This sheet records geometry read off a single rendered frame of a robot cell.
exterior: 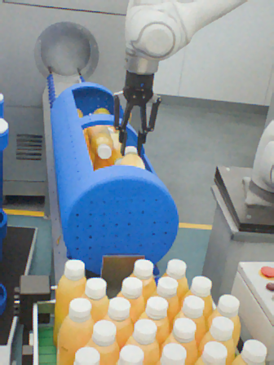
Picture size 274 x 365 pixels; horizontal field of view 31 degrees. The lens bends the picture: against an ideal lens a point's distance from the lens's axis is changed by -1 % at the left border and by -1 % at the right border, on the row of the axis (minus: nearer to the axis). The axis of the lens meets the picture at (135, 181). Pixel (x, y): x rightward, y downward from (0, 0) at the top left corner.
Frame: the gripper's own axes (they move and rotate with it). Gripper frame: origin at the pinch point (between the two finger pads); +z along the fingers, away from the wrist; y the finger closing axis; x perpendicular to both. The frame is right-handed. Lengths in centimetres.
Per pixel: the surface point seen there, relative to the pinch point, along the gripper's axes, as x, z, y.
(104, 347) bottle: 63, 14, 15
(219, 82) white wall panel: -464, 89, -210
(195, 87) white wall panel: -467, 99, -180
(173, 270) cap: 43.7, 11.4, -2.3
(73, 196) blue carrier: 23.5, 4.9, 17.5
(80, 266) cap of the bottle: 42.8, 10.9, 17.3
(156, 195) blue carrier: 25.6, 3.1, -1.8
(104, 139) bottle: -11.5, 3.5, 5.7
